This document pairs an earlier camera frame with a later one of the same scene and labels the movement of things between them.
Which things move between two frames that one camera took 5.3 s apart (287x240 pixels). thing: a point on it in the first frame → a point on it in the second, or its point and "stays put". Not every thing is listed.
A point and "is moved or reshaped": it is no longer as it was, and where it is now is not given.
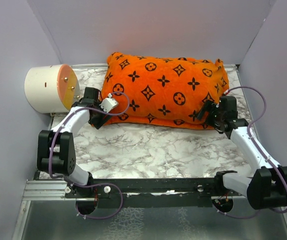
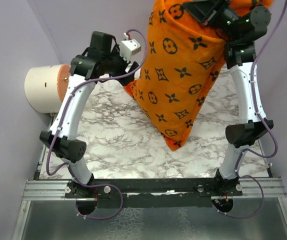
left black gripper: x=98 y=122 → x=115 y=53
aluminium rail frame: x=54 y=190 stays put
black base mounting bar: x=151 y=193 stays put
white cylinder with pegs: x=52 y=89 stays put
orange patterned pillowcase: x=169 y=91 is moved or reshaped
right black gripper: x=207 y=106 → x=205 y=11
